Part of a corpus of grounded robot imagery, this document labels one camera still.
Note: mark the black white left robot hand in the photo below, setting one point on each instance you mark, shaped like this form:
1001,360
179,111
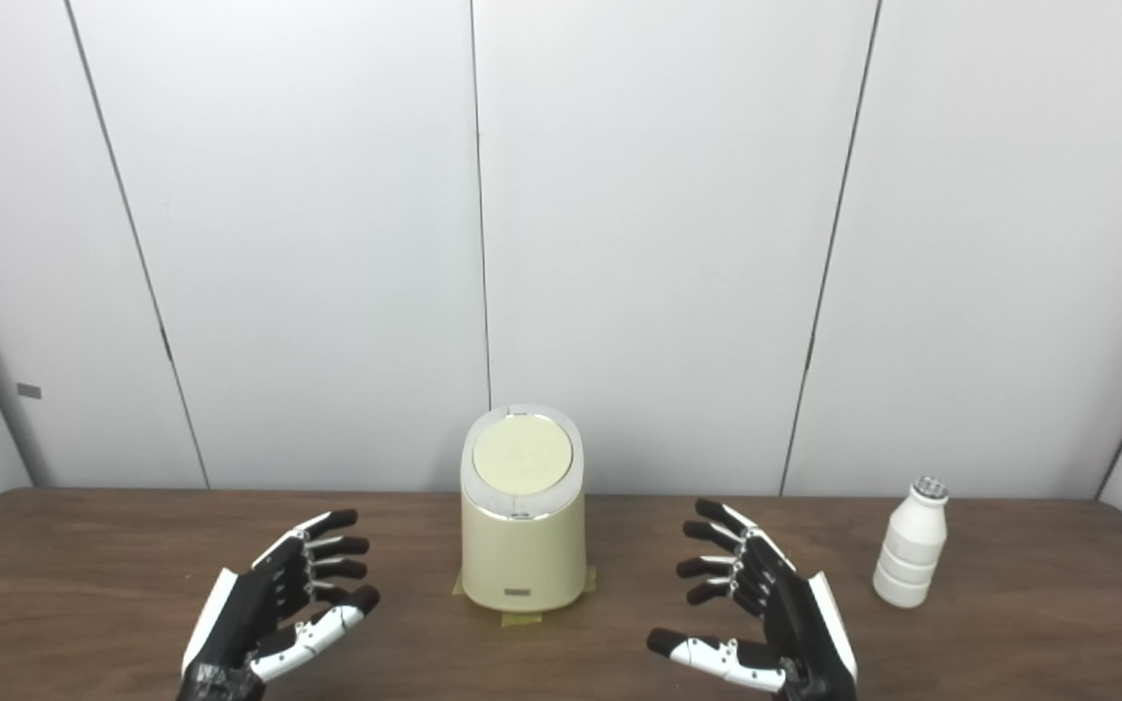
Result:
249,608

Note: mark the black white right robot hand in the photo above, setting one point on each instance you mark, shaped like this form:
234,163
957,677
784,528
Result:
795,623

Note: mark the small white plastic bottle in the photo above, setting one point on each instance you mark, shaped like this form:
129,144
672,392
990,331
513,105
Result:
910,550

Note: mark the cream-colored lidded bin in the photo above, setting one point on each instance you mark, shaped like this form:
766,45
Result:
522,555

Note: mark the yellow masking tape piece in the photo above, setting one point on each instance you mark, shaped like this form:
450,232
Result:
459,587
522,617
589,580

